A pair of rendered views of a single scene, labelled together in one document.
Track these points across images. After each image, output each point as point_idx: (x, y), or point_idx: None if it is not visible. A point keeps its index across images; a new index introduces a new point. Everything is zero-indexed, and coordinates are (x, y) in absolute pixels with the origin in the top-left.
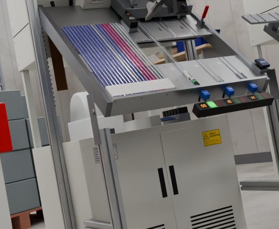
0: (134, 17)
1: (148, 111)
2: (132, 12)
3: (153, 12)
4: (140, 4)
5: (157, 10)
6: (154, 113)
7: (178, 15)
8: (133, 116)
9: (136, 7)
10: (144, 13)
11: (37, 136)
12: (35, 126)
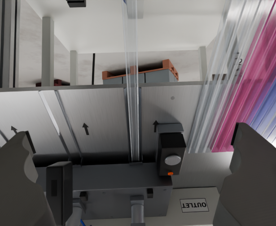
0: (139, 165)
1: (77, 70)
2: (150, 176)
3: None
4: (118, 198)
5: (258, 178)
6: (71, 64)
7: (24, 143)
8: (92, 71)
9: (138, 191)
10: (113, 175)
11: (203, 57)
12: (203, 66)
